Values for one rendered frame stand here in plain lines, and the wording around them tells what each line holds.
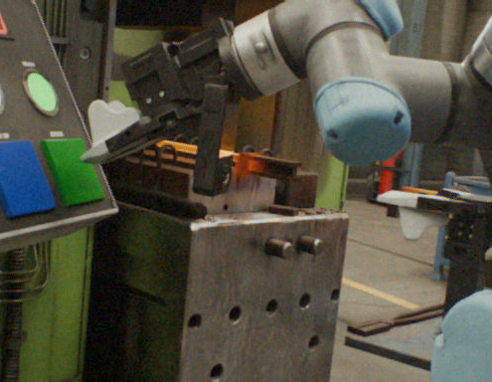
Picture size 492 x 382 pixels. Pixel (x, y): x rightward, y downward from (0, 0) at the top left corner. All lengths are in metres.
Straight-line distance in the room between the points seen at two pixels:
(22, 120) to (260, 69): 0.26
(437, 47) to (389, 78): 9.86
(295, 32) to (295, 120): 0.85
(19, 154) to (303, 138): 0.90
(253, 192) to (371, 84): 0.68
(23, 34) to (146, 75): 0.19
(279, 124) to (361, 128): 0.90
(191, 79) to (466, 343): 0.50
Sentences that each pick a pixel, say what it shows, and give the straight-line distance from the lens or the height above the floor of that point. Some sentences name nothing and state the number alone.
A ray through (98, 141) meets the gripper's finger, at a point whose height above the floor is 1.05.
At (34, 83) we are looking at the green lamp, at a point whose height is 1.10.
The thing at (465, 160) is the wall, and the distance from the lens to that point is 10.68.
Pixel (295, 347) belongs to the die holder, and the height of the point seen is 0.68.
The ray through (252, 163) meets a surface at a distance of 1.27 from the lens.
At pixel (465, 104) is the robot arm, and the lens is 0.70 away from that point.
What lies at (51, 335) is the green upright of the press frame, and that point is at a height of 0.70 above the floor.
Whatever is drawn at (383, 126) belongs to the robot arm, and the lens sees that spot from 0.65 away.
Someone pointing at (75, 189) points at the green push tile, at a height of 0.99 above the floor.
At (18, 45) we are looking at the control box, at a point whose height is 1.14.
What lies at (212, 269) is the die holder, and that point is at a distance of 1.19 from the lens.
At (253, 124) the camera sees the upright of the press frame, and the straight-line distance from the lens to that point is 1.59.
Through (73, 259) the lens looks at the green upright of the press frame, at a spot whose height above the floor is 0.82.
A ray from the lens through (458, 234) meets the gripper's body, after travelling 1.03.
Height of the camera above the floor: 1.11
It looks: 7 degrees down
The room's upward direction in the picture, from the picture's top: 6 degrees clockwise
